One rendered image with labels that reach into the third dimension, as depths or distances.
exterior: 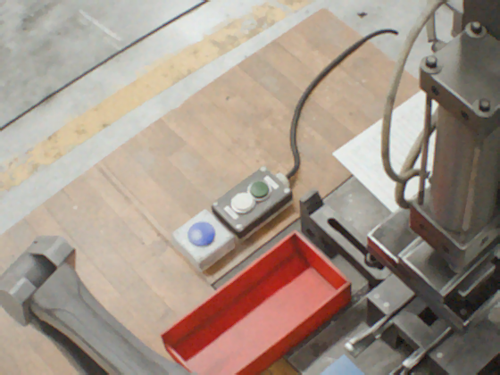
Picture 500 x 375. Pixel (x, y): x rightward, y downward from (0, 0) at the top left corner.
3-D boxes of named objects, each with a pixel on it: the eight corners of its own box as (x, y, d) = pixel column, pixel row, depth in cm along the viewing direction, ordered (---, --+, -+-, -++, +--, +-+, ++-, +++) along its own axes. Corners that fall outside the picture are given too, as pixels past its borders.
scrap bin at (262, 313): (165, 350, 149) (159, 332, 144) (296, 250, 157) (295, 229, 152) (219, 405, 144) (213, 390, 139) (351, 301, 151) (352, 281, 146)
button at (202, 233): (184, 238, 158) (182, 231, 156) (204, 222, 159) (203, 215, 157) (201, 255, 156) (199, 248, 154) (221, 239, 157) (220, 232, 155)
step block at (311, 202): (301, 231, 159) (298, 198, 151) (315, 220, 160) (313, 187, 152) (329, 259, 156) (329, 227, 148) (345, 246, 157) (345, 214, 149)
